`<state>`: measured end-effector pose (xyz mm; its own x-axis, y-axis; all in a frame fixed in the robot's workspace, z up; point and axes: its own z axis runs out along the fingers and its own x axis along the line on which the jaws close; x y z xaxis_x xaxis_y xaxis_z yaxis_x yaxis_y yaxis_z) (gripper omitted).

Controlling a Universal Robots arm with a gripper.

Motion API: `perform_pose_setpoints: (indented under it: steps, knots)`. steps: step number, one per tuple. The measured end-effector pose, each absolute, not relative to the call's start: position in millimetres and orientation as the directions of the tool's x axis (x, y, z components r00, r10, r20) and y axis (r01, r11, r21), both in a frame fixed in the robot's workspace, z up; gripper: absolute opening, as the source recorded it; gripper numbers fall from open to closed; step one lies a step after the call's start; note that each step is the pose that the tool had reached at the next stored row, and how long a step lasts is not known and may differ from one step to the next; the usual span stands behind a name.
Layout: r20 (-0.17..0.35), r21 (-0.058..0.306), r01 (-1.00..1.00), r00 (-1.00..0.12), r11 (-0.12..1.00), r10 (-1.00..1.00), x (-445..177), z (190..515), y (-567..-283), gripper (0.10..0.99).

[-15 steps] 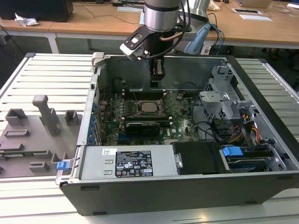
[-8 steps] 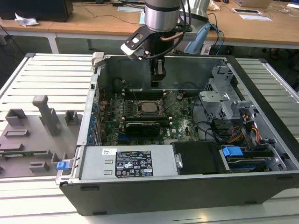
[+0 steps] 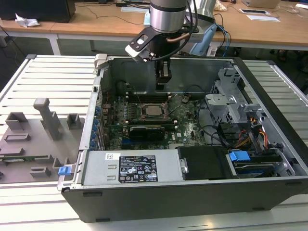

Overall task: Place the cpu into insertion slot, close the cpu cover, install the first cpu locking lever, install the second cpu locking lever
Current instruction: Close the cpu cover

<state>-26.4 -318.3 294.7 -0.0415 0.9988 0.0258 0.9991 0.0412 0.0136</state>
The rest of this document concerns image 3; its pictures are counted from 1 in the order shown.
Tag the silver topped CPU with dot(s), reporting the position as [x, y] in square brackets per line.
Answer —
[152, 110]

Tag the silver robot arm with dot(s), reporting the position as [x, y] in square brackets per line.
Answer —
[167, 16]

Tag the black RAM slot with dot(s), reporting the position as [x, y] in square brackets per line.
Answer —
[154, 100]
[149, 121]
[154, 97]

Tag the CPU socket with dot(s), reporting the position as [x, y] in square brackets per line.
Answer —
[143, 110]

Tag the copper coloured tube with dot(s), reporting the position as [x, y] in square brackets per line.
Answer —
[178, 38]

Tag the pale blue teach pendant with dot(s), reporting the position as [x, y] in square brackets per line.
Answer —
[205, 38]

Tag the white paper sheet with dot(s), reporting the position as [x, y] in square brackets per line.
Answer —
[134, 9]
[263, 18]

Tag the silver coin battery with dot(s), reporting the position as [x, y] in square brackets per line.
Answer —
[185, 98]

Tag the light wooden desk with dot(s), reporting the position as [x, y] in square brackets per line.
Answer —
[7, 27]
[101, 24]

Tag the silver disk bay cage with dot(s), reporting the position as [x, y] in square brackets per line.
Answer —
[222, 101]

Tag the black graphics card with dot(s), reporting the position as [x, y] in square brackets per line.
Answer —
[146, 132]

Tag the green motherboard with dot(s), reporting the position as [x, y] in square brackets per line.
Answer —
[185, 134]

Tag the grey framed tablet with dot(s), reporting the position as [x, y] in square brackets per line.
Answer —
[253, 11]

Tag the silver laptop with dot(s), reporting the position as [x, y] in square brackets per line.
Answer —
[261, 3]

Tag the black plastic shroud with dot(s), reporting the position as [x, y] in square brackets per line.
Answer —
[202, 163]

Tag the black computer tower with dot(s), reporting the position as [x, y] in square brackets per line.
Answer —
[36, 9]

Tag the hard disk in blue carrier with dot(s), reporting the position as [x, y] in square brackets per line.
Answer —
[238, 157]

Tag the silver power supply unit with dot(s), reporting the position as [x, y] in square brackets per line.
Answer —
[101, 168]

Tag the crumpled white paper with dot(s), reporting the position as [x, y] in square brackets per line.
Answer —
[26, 22]

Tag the grey black PC case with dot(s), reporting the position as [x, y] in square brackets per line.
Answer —
[168, 204]

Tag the blue case latch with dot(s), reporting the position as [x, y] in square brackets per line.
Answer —
[63, 170]

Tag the grey parts rack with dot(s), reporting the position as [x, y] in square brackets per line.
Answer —
[29, 144]

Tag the green RAM stick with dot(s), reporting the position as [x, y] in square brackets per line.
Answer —
[24, 157]

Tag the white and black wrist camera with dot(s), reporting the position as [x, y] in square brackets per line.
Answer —
[133, 51]

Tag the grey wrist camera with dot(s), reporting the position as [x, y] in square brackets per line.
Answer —
[196, 36]

